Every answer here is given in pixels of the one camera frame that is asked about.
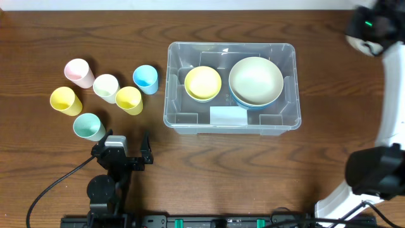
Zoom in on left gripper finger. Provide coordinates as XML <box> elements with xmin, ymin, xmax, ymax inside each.
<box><xmin>140</xmin><ymin>132</ymin><xmax>152</xmax><ymax>158</ymax></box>
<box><xmin>100</xmin><ymin>129</ymin><xmax>113</xmax><ymax>144</ymax></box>

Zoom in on white small bowl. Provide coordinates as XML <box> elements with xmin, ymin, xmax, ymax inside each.
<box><xmin>346</xmin><ymin>35</ymin><xmax>383</xmax><ymax>56</ymax></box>

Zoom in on blue cup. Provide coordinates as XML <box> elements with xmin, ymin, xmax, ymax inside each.
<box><xmin>133</xmin><ymin>65</ymin><xmax>159</xmax><ymax>95</ymax></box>

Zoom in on grey small bowl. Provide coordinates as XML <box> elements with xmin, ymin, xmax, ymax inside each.
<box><xmin>189</xmin><ymin>94</ymin><xmax>216</xmax><ymax>103</ymax></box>

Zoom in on beige large bowl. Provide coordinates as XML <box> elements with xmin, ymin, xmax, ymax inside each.
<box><xmin>228</xmin><ymin>56</ymin><xmax>284</xmax><ymax>106</ymax></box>

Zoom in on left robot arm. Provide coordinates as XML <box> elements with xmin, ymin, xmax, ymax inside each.
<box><xmin>84</xmin><ymin>130</ymin><xmax>154</xmax><ymax>228</ymax></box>

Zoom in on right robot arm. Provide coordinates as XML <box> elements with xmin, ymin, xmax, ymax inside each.
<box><xmin>314</xmin><ymin>0</ymin><xmax>404</xmax><ymax>227</ymax></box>

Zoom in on clear plastic storage container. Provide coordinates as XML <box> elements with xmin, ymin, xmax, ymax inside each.
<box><xmin>163</xmin><ymin>41</ymin><xmax>301</xmax><ymax>136</ymax></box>

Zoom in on green cup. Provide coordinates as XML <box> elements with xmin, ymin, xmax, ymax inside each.
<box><xmin>73</xmin><ymin>113</ymin><xmax>106</xmax><ymax>141</ymax></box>

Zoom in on yellow cup centre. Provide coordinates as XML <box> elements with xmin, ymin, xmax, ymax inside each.
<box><xmin>115</xmin><ymin>86</ymin><xmax>143</xmax><ymax>115</ymax></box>

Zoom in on yellow cup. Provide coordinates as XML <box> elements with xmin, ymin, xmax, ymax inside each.
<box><xmin>50</xmin><ymin>87</ymin><xmax>83</xmax><ymax>116</ymax></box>
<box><xmin>115</xmin><ymin>86</ymin><xmax>143</xmax><ymax>115</ymax></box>

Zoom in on cream white cup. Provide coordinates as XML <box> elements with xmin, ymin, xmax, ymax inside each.
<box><xmin>92</xmin><ymin>74</ymin><xmax>120</xmax><ymax>104</ymax></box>

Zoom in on yellow cup left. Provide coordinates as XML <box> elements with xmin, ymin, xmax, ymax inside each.
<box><xmin>50</xmin><ymin>87</ymin><xmax>83</xmax><ymax>116</ymax></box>

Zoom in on pink cup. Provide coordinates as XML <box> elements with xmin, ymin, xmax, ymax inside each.
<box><xmin>64</xmin><ymin>58</ymin><xmax>95</xmax><ymax>89</ymax></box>

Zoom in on dark blue bowl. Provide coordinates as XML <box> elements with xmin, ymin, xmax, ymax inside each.
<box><xmin>230</xmin><ymin>89</ymin><xmax>277</xmax><ymax>110</ymax></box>

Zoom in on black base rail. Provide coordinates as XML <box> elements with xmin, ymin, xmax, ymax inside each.
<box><xmin>59</xmin><ymin>214</ymin><xmax>377</xmax><ymax>228</ymax></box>

